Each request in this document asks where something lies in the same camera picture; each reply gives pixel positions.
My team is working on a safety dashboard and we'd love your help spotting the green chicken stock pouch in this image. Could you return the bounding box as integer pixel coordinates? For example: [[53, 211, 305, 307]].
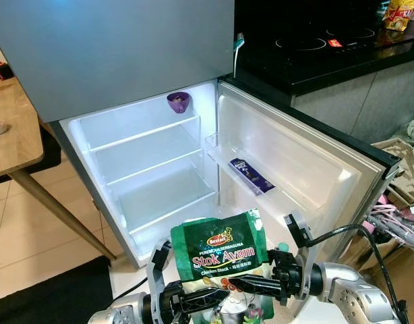
[[170, 208, 275, 321]]

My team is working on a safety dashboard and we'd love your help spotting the silver fridge compartment door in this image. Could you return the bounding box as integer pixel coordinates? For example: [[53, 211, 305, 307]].
[[207, 78, 401, 318]]

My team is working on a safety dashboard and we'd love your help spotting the glass fridge shelf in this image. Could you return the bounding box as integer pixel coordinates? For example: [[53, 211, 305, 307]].
[[92, 148, 206, 186], [113, 182, 218, 230], [79, 116, 201, 153]]

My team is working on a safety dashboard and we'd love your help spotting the purple chocolate bar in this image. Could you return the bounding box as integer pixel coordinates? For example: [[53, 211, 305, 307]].
[[229, 158, 276, 194]]

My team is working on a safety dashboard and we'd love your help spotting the plain brown cardboard box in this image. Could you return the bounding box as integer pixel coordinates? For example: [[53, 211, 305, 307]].
[[386, 246, 414, 318]]

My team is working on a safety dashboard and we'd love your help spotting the black carpet floor mat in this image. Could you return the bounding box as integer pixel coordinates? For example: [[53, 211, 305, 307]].
[[0, 255, 115, 324]]

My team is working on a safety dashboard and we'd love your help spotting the small purple bowl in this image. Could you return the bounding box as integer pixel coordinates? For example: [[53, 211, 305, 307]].
[[167, 92, 191, 113]]

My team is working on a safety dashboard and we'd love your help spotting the black kitchen countertop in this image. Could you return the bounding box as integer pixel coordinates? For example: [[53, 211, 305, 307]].
[[234, 0, 414, 95]]

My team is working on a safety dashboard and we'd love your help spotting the black induction cooktop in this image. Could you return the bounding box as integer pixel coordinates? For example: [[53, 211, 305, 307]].
[[268, 24, 380, 58]]

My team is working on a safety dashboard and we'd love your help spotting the light wooden dining table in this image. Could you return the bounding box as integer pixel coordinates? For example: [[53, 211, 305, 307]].
[[0, 37, 117, 261]]

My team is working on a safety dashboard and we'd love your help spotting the silver freezer door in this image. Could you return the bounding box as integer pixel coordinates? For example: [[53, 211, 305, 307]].
[[0, 0, 236, 124]]

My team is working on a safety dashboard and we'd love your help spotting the yellow red snack bag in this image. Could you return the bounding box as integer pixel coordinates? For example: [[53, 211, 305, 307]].
[[384, 0, 414, 31]]

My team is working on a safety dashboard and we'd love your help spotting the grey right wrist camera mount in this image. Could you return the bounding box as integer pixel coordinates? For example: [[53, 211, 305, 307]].
[[285, 211, 317, 299]]

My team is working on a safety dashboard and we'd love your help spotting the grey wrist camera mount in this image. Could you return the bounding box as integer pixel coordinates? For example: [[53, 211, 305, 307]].
[[148, 240, 175, 298], [285, 211, 317, 299]]

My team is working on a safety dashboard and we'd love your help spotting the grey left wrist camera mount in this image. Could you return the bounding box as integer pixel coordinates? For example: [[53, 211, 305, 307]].
[[148, 240, 175, 298]]

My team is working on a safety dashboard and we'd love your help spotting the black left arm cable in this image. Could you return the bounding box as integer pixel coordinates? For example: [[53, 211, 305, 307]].
[[111, 275, 154, 301]]

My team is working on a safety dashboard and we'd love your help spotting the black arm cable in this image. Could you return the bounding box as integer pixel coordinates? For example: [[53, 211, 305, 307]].
[[303, 224, 405, 323], [111, 275, 154, 301]]

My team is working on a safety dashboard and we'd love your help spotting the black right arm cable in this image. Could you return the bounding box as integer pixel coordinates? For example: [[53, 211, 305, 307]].
[[303, 224, 405, 323]]

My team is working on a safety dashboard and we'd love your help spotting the pink white cable bundle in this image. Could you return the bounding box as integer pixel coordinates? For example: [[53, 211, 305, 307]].
[[365, 202, 414, 247]]

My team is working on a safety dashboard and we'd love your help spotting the teal white hanging strap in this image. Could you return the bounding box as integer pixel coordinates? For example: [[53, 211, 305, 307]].
[[233, 32, 245, 78]]

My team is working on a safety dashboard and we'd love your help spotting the orange black strap bundle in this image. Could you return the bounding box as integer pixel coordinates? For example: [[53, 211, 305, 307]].
[[0, 61, 16, 80]]

